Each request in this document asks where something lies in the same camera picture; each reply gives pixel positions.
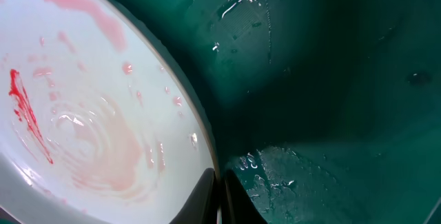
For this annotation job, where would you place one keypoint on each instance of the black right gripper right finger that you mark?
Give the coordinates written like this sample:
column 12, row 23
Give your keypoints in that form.
column 236, row 205

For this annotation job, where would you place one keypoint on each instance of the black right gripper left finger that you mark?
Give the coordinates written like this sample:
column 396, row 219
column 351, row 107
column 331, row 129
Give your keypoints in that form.
column 202, row 204

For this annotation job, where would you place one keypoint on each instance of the light blue plate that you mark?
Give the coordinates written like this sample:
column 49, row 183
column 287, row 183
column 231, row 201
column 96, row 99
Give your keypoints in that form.
column 95, row 125

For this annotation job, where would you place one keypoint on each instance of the teal plastic serving tray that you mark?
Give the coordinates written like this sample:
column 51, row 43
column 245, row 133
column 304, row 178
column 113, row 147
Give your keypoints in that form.
column 328, row 111

